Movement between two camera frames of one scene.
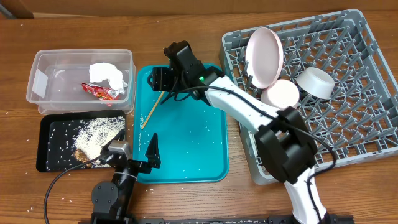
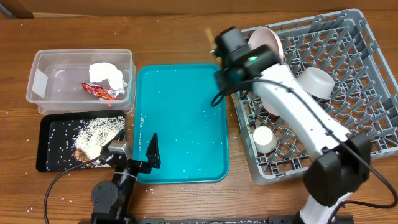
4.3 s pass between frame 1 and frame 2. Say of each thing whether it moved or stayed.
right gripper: moved
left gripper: stayed
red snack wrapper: stayed
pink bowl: stayed
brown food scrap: stayed
